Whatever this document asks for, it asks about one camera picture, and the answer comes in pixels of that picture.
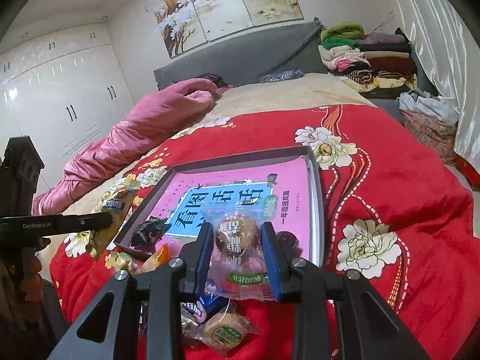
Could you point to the floral fabric basket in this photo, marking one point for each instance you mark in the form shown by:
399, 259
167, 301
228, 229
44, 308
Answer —
427, 138

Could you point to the dark brown cake packet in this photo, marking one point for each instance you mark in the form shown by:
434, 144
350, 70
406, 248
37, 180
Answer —
287, 240

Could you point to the shallow grey box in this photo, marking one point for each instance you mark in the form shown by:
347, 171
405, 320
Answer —
317, 213

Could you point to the pink quilt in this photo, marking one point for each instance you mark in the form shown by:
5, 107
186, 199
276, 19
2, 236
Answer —
150, 120

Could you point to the dark wooden chair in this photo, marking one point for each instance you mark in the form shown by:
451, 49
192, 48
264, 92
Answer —
22, 165

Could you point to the grey headboard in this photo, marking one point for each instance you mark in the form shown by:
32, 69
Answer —
243, 56

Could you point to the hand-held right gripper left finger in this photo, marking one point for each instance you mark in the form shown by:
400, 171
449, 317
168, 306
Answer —
202, 262

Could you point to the dark cloth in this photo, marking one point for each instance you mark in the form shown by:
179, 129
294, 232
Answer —
213, 79

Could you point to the pink book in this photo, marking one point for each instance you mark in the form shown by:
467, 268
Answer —
232, 180

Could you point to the white wardrobe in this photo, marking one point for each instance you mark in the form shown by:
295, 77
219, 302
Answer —
56, 93

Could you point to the round pastry with green label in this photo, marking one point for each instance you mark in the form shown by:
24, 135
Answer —
221, 332

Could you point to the red floral blanket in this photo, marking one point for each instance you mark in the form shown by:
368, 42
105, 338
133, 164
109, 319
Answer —
393, 195

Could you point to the shiny white curtain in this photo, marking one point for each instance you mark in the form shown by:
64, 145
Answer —
442, 45

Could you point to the grey patterned cloth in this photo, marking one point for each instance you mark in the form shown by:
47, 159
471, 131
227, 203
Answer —
281, 75

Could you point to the black snack packet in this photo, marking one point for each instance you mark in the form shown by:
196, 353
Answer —
150, 232

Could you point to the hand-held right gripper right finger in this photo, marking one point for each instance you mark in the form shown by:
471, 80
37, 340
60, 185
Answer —
270, 262

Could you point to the yellow snack packet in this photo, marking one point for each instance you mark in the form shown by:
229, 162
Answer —
112, 202

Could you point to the orange snack packet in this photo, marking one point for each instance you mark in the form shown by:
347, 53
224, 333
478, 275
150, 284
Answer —
157, 258

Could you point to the stack of folded clothes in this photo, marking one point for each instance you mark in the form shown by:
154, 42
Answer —
375, 56

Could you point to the blue cookie packet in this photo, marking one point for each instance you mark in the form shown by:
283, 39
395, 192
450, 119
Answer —
212, 303

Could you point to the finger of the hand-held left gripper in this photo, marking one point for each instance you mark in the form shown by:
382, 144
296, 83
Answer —
56, 225

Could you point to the clear packet with brown pastry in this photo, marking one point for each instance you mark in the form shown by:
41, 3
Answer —
236, 240

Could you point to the tree wall painting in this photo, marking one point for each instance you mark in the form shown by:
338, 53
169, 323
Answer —
225, 7

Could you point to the pink round cookie packet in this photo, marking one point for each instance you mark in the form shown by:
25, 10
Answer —
191, 311

